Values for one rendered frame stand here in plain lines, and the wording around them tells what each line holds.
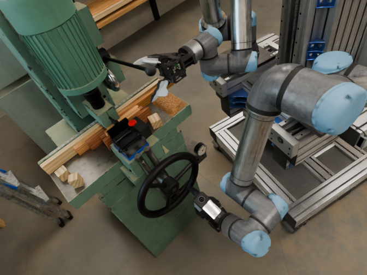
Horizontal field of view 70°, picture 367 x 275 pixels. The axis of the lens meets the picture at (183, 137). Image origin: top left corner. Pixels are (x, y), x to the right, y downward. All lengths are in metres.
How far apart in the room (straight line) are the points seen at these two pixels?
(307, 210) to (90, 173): 1.12
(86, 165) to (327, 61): 0.94
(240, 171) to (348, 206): 1.18
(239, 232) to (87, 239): 1.36
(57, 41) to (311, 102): 0.66
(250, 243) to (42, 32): 0.80
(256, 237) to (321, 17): 0.86
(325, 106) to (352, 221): 1.34
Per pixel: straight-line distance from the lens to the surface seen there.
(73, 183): 1.02
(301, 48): 1.25
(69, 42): 0.85
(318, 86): 0.63
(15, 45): 1.09
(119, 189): 1.12
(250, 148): 0.78
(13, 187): 1.81
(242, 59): 1.05
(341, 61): 1.06
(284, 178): 1.70
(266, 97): 0.67
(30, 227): 2.33
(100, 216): 2.05
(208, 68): 1.06
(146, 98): 1.17
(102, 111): 1.04
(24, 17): 0.83
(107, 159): 1.06
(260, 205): 0.87
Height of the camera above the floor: 1.66
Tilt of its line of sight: 49 degrees down
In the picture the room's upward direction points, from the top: 17 degrees counter-clockwise
